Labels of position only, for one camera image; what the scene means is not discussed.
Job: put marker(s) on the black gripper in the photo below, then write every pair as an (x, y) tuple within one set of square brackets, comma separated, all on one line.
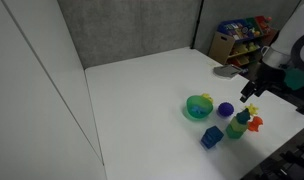
[(270, 78)]

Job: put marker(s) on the teal green toy animal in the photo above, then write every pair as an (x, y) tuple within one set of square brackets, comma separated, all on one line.
[(243, 116)]

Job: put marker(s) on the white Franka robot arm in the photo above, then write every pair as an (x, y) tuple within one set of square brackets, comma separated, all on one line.
[(292, 33)]

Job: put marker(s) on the yellow spiky star toy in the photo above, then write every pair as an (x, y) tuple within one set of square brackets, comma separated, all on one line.
[(252, 108)]

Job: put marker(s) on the orange toy animal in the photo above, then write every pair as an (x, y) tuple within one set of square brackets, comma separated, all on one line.
[(255, 124)]

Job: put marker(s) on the light green toy block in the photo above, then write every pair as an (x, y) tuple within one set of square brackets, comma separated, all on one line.
[(237, 126)]

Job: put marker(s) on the yellow toy animal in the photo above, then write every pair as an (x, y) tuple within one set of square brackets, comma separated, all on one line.
[(207, 97)]

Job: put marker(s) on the dark green toy block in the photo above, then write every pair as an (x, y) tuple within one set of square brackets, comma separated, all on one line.
[(232, 134)]

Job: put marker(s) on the small blue toy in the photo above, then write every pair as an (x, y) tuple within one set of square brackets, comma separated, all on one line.
[(198, 110)]

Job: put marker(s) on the toy storage shelf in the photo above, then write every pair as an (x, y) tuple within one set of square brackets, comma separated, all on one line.
[(240, 36)]

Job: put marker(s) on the blue toy block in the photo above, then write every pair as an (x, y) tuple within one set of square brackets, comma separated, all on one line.
[(212, 137)]

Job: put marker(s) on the purple spiky ball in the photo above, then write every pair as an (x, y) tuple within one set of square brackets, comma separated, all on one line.
[(225, 109)]

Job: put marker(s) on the grey metal plate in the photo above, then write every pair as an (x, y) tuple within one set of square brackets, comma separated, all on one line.
[(226, 71)]

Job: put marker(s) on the green mounting plate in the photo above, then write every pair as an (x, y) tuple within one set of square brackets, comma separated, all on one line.
[(297, 79)]

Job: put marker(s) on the translucent green bowl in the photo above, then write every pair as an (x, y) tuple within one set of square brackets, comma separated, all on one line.
[(192, 102)]

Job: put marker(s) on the black pole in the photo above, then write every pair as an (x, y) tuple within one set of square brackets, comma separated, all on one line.
[(196, 25)]

